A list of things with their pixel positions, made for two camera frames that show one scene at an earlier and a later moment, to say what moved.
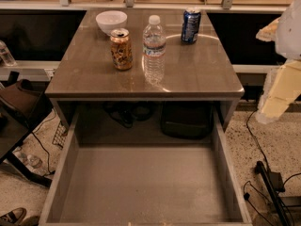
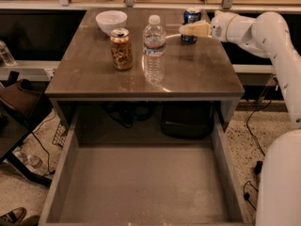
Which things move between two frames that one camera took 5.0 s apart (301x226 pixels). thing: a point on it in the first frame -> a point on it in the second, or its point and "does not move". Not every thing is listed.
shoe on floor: [14, 217] does not move
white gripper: [291, 32] -> [220, 26]
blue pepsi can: [191, 24] does not move
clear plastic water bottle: [154, 48] does not move
